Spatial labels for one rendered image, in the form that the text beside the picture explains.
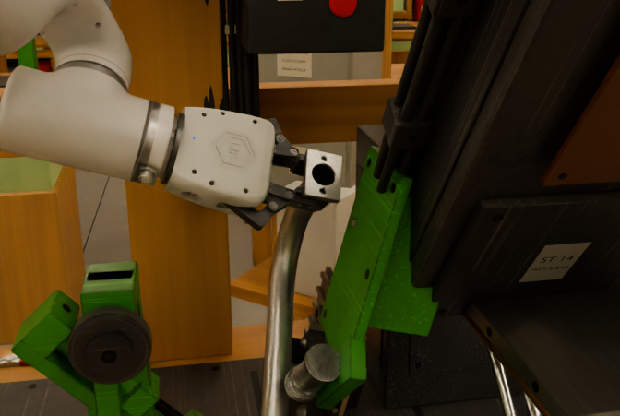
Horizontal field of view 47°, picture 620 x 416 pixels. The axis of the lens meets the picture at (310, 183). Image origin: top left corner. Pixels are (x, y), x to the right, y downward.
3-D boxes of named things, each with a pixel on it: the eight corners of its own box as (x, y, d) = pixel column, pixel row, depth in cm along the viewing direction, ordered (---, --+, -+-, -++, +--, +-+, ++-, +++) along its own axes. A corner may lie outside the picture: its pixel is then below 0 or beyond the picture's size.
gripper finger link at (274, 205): (269, 207, 73) (330, 220, 75) (272, 179, 74) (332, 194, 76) (259, 219, 76) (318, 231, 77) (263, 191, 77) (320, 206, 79)
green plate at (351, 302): (417, 386, 73) (482, 193, 67) (340, 376, 71) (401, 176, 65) (385, 331, 83) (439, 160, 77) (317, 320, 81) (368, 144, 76)
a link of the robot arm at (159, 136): (138, 161, 67) (170, 169, 68) (155, 84, 71) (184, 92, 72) (125, 197, 74) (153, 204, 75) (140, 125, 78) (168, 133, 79)
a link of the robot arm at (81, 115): (139, 127, 79) (125, 196, 73) (13, 94, 75) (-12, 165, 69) (155, 77, 72) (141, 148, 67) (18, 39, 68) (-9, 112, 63)
